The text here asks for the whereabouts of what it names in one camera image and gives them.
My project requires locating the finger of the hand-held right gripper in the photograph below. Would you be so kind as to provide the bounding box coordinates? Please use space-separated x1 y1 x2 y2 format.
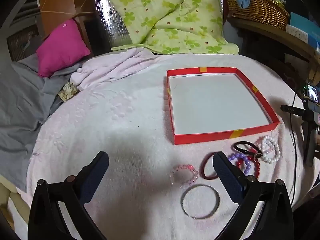
280 104 304 117

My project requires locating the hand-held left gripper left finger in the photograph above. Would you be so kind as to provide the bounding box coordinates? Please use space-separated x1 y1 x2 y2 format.
27 151 110 240

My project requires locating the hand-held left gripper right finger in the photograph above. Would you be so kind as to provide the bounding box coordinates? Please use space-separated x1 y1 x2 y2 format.
212 151 295 240

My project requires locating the purple bead bracelet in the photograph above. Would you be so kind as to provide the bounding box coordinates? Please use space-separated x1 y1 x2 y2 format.
227 152 253 177

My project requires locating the dark red bangle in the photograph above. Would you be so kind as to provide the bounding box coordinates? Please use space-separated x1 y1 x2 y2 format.
201 152 220 180

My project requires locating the black hair tie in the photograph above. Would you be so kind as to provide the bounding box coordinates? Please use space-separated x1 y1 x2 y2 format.
232 141 263 161

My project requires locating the red bead bracelet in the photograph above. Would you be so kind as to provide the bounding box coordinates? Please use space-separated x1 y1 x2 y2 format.
235 154 262 180

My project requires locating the white bead bracelet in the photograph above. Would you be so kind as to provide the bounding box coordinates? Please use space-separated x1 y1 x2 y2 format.
259 135 281 163

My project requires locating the pale pink bead bracelet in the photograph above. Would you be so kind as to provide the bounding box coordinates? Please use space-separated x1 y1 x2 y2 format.
254 136 275 155

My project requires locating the pink crystal bead bracelet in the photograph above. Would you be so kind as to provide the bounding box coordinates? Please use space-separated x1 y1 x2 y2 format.
171 164 200 189

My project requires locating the silver bangle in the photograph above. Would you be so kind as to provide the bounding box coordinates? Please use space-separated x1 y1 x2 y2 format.
180 184 221 219

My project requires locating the red shallow box tray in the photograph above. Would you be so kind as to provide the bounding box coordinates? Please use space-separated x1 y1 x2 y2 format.
166 67 280 145

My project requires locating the pale pink embossed blanket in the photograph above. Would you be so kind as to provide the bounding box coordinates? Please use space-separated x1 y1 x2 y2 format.
7 49 315 240

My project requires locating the wooden shelf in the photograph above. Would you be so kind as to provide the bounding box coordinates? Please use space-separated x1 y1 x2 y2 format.
230 17 320 80

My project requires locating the patterned beige cloth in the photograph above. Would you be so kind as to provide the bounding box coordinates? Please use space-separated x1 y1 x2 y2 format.
58 82 80 102

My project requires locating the blue box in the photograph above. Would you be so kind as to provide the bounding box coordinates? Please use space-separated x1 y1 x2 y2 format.
290 12 320 50

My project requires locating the wicker basket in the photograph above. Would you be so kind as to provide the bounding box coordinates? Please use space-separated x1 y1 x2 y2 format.
225 0 290 30

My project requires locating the grey blanket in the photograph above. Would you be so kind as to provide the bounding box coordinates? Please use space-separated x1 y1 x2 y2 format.
0 55 83 193

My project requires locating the magenta pillow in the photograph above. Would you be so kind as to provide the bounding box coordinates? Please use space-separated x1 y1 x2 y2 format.
36 19 91 78

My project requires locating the dark wicker drawer unit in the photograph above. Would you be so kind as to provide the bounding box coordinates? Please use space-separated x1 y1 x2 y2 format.
6 25 43 62

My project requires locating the silver insulation sheet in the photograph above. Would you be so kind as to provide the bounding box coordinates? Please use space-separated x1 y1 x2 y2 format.
94 0 133 52

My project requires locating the green floral quilt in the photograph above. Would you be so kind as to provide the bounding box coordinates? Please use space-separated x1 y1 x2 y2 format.
96 0 239 55

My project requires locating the wooden frame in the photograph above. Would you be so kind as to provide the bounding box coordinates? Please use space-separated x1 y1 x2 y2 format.
72 12 95 57

